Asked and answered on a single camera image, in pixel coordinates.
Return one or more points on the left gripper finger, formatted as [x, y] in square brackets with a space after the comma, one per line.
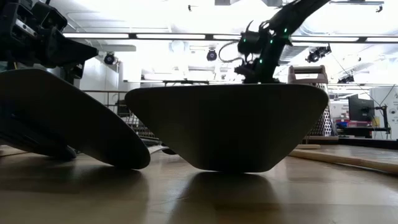
[71, 51]

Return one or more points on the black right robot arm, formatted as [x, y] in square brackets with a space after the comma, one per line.
[289, 18]

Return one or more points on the black round ceiling lamp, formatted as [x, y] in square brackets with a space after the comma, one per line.
[211, 55]
[109, 59]

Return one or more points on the metal box grater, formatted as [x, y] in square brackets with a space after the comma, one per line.
[308, 69]

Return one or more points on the black ceiling track lamp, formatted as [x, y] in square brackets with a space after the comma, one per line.
[317, 54]
[345, 80]

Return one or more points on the long ceiling light bar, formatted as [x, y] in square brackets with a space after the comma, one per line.
[171, 36]

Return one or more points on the black computer monitor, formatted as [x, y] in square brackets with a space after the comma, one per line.
[360, 109]

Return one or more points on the black background desk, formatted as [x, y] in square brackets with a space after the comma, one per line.
[357, 132]

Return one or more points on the white partition panel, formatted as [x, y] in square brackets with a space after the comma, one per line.
[381, 96]

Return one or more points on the silver ventilation duct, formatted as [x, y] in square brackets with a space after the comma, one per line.
[293, 54]

